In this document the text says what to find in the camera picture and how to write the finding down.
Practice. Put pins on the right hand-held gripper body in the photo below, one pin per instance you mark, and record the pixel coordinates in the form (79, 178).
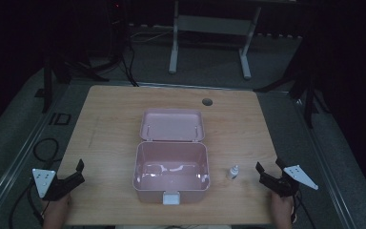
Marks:
(287, 183)

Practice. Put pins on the white metal stand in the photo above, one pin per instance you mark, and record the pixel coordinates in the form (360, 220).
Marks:
(175, 38)

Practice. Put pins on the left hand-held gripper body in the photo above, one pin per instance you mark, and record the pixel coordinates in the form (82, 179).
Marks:
(57, 187)

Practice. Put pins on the person's left hand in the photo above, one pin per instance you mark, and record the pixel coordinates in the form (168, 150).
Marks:
(56, 211)

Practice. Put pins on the small white bottle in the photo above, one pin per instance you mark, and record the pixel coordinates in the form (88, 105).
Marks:
(233, 172)

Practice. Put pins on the pink storage box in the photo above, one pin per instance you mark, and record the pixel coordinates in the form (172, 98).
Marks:
(171, 159)

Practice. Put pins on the person's right hand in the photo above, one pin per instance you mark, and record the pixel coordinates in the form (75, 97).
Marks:
(281, 210)

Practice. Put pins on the black tripod stand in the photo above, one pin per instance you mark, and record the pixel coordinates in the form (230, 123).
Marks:
(48, 82)
(308, 92)

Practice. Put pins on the black square floor frame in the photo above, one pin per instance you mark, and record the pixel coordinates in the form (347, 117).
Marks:
(60, 119)

